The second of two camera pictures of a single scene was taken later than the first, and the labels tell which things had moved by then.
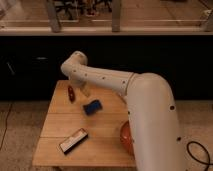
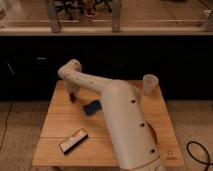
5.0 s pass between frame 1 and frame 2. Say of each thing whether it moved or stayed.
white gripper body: moved
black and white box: stayed
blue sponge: stayed
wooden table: stayed
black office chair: stayed
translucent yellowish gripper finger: moved
